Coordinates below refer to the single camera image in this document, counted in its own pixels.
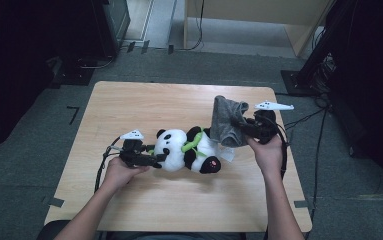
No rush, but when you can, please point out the black angled floor tape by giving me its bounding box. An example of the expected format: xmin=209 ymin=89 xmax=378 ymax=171
xmin=66 ymin=105 xmax=80 ymax=126

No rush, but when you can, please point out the right hand-held gripper cable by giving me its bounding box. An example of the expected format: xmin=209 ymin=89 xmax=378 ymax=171
xmin=271 ymin=114 xmax=291 ymax=182

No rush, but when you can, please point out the grey towel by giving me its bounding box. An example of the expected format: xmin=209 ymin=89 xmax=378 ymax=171
xmin=209 ymin=95 xmax=250 ymax=149

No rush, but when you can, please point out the panda plush toy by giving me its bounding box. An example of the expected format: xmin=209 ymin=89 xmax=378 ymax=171
xmin=147 ymin=125 xmax=235 ymax=175

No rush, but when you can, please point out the left hand-held gripper cable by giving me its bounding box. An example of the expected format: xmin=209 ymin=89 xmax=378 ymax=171
xmin=93 ymin=136 xmax=124 ymax=194

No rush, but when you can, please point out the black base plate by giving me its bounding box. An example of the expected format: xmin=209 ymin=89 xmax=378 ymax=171
xmin=50 ymin=58 xmax=96 ymax=86

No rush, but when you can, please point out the dark equipment cabinet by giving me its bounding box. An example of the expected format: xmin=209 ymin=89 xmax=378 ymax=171
xmin=92 ymin=0 xmax=132 ymax=60

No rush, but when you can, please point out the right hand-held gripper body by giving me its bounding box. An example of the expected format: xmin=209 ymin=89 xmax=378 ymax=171
xmin=245 ymin=101 xmax=295 ymax=145

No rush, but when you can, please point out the hand-held gripper cable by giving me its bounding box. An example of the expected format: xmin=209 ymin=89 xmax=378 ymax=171
xmin=271 ymin=114 xmax=291 ymax=182
xmin=93 ymin=136 xmax=124 ymax=194

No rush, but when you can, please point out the black metal stand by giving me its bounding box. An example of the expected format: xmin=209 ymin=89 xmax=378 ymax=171
xmin=280 ymin=0 xmax=360 ymax=98

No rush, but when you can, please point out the person's left hand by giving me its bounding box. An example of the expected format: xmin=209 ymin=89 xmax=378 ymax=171
xmin=100 ymin=157 xmax=151 ymax=194

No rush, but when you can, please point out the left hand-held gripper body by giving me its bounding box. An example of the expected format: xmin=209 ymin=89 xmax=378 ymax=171
xmin=118 ymin=129 xmax=147 ymax=169

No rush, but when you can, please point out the black hanging cable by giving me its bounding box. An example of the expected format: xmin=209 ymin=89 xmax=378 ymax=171
xmin=175 ymin=0 xmax=207 ymax=52

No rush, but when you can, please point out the light wooden cabinet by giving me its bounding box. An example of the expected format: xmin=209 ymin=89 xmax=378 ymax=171
xmin=183 ymin=0 xmax=334 ymax=58

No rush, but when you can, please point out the grey table corner tape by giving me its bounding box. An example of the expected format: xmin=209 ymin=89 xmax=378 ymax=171
xmin=293 ymin=199 xmax=310 ymax=210
xmin=47 ymin=197 xmax=66 ymax=209

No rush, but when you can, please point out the black floor cable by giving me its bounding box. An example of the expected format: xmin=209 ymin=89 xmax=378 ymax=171
xmin=311 ymin=109 xmax=329 ymax=209
xmin=283 ymin=107 xmax=330 ymax=131

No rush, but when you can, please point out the person's right hand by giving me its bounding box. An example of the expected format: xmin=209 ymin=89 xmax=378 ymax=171
xmin=246 ymin=134 xmax=285 ymax=178

